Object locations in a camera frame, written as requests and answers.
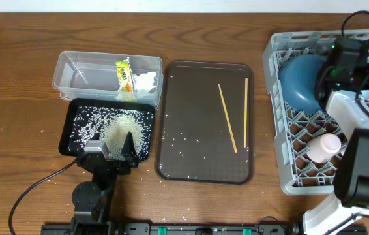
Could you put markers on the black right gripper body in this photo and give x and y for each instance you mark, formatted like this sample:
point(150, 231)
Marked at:
point(362, 75)

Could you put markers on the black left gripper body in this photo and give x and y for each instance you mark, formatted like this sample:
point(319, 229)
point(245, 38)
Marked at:
point(122, 170)

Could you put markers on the dark blue bowl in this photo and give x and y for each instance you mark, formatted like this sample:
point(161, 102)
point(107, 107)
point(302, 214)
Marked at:
point(298, 78)

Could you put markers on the white tissue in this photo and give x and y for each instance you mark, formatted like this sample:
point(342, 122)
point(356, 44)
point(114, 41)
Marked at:
point(144, 83)

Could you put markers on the pale pink cup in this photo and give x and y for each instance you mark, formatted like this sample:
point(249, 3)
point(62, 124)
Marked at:
point(323, 148)

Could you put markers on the yellow pandan cake wrapper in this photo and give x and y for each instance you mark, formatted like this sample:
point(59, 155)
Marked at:
point(124, 75)

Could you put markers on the wooden chopstick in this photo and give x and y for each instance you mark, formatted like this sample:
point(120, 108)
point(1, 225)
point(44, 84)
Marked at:
point(227, 119)
point(245, 110)

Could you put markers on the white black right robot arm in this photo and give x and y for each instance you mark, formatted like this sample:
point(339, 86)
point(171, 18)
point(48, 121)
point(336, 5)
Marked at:
point(349, 202)

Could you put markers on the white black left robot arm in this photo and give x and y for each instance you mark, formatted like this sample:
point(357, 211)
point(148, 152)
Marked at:
point(92, 199)

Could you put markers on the black food waste tray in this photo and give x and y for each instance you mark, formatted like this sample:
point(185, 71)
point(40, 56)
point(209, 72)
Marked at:
point(73, 106)

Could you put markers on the grey dishwasher rack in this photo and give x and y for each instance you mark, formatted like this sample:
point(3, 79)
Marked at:
point(298, 174)

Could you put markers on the clear plastic waste bin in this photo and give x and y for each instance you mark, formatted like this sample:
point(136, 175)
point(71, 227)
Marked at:
point(93, 75)

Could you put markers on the pile of rice grains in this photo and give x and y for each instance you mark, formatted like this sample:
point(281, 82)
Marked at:
point(111, 125)

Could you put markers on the brown serving tray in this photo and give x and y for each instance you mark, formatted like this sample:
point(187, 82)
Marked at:
point(194, 143)

